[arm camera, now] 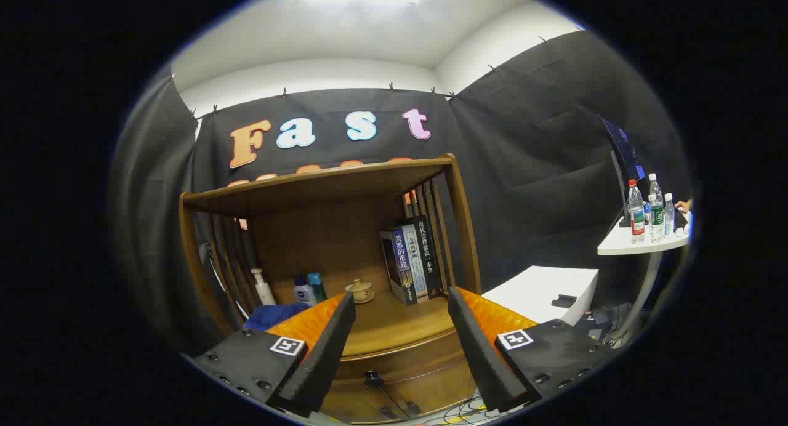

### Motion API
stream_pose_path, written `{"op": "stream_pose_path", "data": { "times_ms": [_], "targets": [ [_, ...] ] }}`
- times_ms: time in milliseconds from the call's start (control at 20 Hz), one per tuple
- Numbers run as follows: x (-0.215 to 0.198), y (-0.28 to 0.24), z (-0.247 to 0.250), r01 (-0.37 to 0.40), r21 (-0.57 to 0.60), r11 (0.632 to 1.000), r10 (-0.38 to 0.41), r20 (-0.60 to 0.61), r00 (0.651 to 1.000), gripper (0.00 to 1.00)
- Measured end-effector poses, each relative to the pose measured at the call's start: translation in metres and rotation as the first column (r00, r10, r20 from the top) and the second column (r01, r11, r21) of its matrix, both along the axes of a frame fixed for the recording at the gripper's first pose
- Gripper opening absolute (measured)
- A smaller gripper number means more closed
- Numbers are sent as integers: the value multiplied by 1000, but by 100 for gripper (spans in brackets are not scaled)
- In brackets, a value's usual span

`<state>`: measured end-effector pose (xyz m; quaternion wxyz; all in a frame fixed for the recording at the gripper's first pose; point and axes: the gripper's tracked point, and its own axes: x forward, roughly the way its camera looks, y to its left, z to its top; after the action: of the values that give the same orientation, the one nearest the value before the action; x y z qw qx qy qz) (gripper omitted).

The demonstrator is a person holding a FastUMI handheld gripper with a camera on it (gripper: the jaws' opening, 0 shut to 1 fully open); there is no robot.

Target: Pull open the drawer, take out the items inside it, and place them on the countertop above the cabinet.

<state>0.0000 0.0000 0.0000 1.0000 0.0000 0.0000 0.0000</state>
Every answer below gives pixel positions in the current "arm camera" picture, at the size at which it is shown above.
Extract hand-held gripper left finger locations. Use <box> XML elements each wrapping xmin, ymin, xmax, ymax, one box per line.
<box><xmin>182</xmin><ymin>291</ymin><xmax>358</xmax><ymax>419</ymax></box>

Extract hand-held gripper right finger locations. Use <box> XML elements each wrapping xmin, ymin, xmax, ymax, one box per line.
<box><xmin>446</xmin><ymin>286</ymin><xmax>616</xmax><ymax>414</ymax></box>

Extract wooden drawer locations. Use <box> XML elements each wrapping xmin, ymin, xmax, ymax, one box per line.
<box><xmin>336</xmin><ymin>332</ymin><xmax>472</xmax><ymax>390</ymax></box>

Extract wooden countertop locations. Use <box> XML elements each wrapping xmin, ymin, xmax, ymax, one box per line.
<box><xmin>271</xmin><ymin>287</ymin><xmax>472</xmax><ymax>358</ymax></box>

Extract white drawer unit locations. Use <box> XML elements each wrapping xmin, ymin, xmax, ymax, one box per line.
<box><xmin>481</xmin><ymin>265</ymin><xmax>600</xmax><ymax>327</ymax></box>

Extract wooden cabinet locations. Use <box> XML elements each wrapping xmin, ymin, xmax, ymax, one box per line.
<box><xmin>179</xmin><ymin>153</ymin><xmax>482</xmax><ymax>424</ymax></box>

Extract white bottle with blue cap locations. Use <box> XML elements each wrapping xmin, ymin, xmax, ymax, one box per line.
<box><xmin>293</xmin><ymin>275</ymin><xmax>316</xmax><ymax>307</ymax></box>

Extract blue towel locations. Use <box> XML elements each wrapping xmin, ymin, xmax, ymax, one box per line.
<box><xmin>243</xmin><ymin>303</ymin><xmax>293</xmax><ymax>332</ymax></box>

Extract beige lidded tea cup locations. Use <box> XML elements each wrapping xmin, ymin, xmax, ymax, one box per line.
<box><xmin>345</xmin><ymin>279</ymin><xmax>376</xmax><ymax>304</ymax></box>

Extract white pump bottle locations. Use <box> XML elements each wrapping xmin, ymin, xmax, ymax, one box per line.
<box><xmin>251</xmin><ymin>268</ymin><xmax>278</xmax><ymax>307</ymax></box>

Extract book with pale grey spine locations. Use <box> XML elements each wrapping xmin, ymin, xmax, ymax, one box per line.
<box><xmin>403</xmin><ymin>224</ymin><xmax>430</xmax><ymax>302</ymax></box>

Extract book with black spine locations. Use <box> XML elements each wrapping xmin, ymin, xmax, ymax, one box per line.
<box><xmin>409</xmin><ymin>215</ymin><xmax>444</xmax><ymax>299</ymax></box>

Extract thick book with blue spine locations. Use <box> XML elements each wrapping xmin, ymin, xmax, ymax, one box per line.
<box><xmin>379</xmin><ymin>229</ymin><xmax>419</xmax><ymax>305</ymax></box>

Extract black computer tower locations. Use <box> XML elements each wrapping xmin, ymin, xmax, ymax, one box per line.
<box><xmin>576</xmin><ymin>303</ymin><xmax>635</xmax><ymax>347</ymax></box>

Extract white round table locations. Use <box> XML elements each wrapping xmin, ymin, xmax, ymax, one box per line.
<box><xmin>597</xmin><ymin>209</ymin><xmax>693</xmax><ymax>347</ymax></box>

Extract water bottle with green label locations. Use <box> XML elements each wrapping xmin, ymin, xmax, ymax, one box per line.
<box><xmin>648</xmin><ymin>173</ymin><xmax>665</xmax><ymax>242</ymax></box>

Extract computer monitor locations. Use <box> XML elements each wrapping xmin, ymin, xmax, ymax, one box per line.
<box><xmin>600</xmin><ymin>115</ymin><xmax>646</xmax><ymax>228</ymax></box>

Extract black floor cables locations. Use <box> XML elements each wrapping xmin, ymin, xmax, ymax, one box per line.
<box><xmin>425</xmin><ymin>395</ymin><xmax>493</xmax><ymax>426</ymax></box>

